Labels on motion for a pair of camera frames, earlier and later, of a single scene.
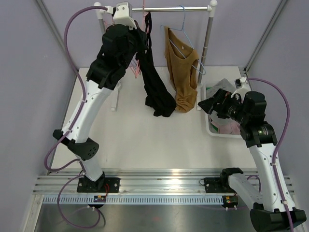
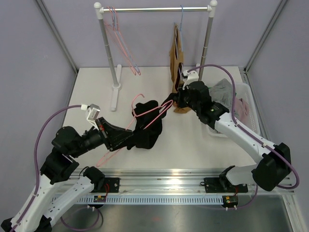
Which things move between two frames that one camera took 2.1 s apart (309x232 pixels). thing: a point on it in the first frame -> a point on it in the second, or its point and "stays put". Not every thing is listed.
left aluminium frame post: [48, 17] stays put
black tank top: [159, 96] -> [148, 115]
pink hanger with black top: [144, 24] -> [171, 102]
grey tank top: [223, 84] stays put
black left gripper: [141, 36] -> [116, 135]
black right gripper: [223, 97] -> [179, 96]
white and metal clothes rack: [210, 9] stays put
